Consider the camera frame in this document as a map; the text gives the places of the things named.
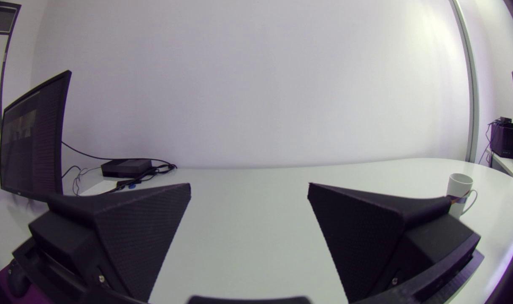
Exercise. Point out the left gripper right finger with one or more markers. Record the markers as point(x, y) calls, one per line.
point(366, 236)

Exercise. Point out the black power brick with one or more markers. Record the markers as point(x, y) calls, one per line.
point(126, 168)

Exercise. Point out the black box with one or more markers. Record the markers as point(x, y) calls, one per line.
point(503, 141)

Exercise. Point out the white mug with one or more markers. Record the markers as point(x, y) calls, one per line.
point(459, 188)

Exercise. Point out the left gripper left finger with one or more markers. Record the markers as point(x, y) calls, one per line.
point(129, 236)

